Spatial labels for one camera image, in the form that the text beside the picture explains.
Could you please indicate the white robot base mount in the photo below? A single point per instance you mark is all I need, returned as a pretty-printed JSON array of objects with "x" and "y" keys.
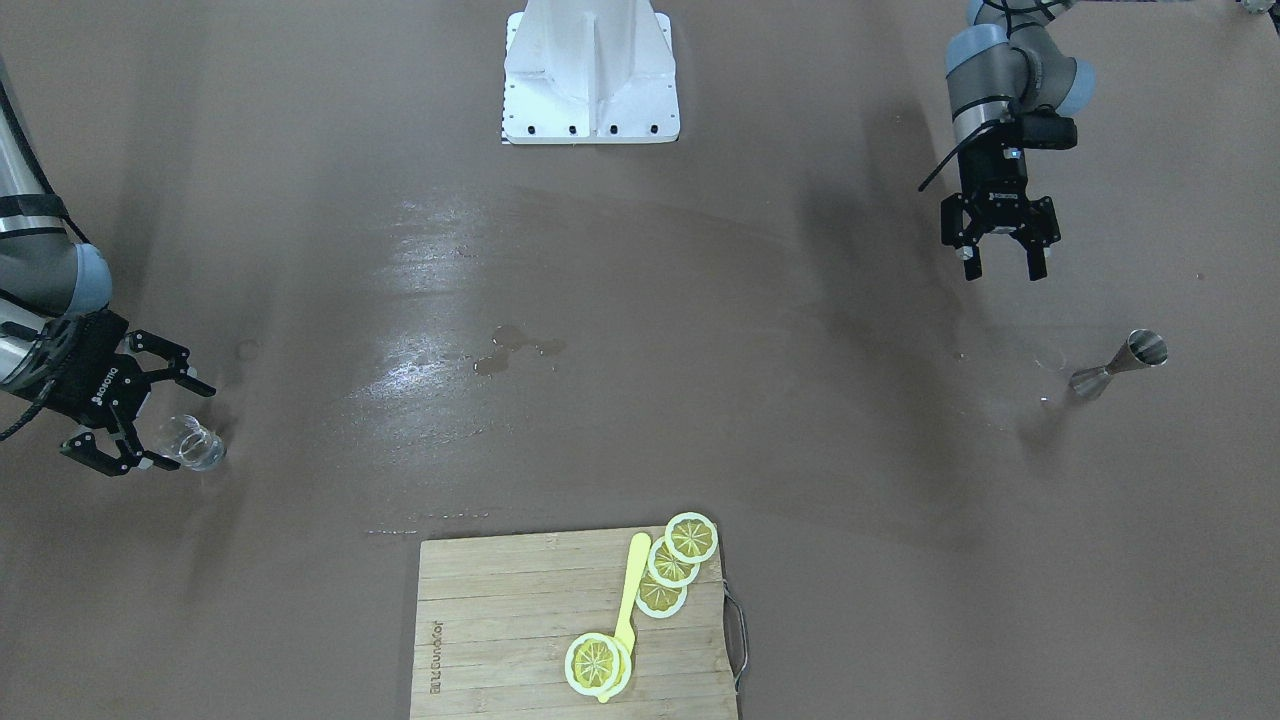
[{"x": 581, "y": 72}]

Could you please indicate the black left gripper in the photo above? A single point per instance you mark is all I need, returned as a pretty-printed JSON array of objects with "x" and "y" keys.
[{"x": 991, "y": 170}]

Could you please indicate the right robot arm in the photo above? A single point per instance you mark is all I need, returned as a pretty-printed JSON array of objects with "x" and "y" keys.
[{"x": 64, "y": 349}]

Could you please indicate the lemon slice on knife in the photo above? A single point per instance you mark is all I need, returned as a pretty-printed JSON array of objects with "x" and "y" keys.
[{"x": 597, "y": 665}]

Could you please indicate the bamboo cutting board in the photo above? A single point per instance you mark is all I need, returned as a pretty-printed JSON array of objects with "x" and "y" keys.
[{"x": 496, "y": 615}]

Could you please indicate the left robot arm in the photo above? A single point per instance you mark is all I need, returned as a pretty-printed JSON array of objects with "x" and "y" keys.
[{"x": 1011, "y": 90}]

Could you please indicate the lemon slice far end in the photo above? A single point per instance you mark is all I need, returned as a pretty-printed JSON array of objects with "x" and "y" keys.
[{"x": 691, "y": 537}]

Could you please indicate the steel double jigger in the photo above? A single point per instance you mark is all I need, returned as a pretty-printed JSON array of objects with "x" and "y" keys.
[{"x": 1142, "y": 349}]

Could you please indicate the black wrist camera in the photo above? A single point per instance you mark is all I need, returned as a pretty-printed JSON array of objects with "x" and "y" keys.
[{"x": 1042, "y": 130}]

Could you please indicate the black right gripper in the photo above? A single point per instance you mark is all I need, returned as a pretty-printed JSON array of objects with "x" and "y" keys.
[{"x": 88, "y": 385}]

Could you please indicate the clear glass measuring cup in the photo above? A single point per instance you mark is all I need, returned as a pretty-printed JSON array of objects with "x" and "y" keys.
[{"x": 184, "y": 439}]

